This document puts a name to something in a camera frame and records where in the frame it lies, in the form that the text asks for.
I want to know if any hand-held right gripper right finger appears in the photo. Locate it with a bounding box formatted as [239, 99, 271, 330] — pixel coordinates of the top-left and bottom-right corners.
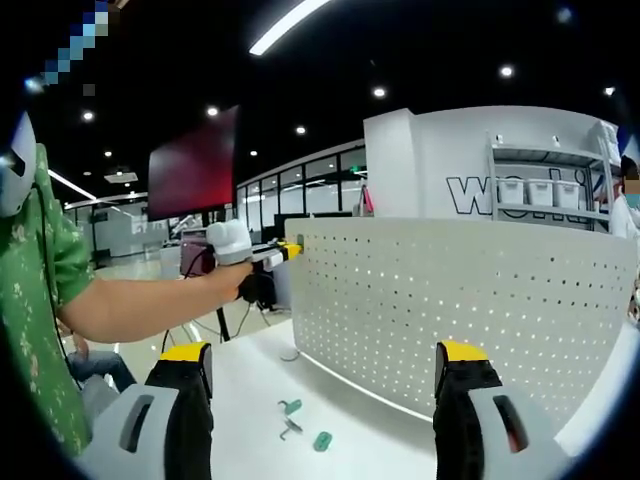
[432, 340, 571, 480]

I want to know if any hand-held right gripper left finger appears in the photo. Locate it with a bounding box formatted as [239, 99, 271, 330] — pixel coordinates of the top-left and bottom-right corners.
[79, 342, 215, 480]

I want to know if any white perforated mounting plate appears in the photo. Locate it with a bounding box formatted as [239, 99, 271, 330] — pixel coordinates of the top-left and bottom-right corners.
[278, 215, 634, 425]

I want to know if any person's left hand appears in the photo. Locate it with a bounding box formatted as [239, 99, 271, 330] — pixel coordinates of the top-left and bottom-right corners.
[214, 260, 256, 304]

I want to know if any black computer tower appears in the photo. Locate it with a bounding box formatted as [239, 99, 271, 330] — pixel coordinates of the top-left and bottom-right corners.
[238, 273, 277, 310]

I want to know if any white laptop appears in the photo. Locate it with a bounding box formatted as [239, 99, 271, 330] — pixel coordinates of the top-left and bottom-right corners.
[178, 238, 215, 277]

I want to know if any glass office partition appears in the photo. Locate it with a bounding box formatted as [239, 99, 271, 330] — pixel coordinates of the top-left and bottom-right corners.
[234, 138, 369, 232]

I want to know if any large red display screen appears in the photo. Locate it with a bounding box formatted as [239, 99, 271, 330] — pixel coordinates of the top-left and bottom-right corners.
[146, 104, 240, 223]

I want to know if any black laptop tripod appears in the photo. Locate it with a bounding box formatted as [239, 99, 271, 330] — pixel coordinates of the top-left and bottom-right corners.
[214, 305, 233, 344]

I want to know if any straight ceiling strip light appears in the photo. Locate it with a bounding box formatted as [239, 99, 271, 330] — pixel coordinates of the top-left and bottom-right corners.
[47, 168, 149, 209]

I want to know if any group of ceiling spotlights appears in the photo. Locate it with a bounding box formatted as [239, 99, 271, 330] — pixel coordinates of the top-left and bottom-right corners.
[24, 64, 617, 161]

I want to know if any curved ceiling strip light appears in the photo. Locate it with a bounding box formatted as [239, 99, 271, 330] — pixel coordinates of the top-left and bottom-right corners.
[248, 0, 332, 57]

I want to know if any white chest device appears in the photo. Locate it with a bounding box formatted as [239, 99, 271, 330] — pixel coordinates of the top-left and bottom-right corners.
[0, 110, 39, 219]

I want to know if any white storage bin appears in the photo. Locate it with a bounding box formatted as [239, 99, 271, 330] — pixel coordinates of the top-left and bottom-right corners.
[555, 180, 582, 209]
[528, 179, 555, 208]
[499, 178, 527, 207]

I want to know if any grey metal shelving rack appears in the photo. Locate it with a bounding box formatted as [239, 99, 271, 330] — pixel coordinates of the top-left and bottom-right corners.
[484, 130, 619, 232]

